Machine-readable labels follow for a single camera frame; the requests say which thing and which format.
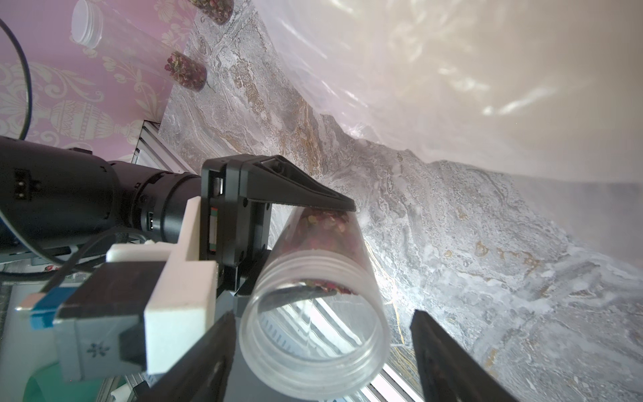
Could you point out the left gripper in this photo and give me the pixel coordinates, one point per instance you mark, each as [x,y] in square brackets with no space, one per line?
[234,225]

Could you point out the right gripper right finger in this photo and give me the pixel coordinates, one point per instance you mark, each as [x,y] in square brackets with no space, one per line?
[447,372]

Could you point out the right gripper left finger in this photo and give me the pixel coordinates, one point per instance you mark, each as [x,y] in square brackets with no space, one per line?
[202,373]

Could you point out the clear jar with flower tea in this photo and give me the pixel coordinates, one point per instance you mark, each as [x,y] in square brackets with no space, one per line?
[314,327]

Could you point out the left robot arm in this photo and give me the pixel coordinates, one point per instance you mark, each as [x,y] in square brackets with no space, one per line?
[55,198]

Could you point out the clear jar front left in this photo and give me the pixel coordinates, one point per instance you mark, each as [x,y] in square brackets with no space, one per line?
[100,28]

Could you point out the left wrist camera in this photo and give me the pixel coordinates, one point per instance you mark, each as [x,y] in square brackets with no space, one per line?
[140,312]

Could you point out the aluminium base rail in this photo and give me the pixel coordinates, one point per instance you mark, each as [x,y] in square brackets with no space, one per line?
[151,151]

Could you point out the clear jar near wall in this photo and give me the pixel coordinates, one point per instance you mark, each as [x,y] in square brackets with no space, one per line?
[220,11]

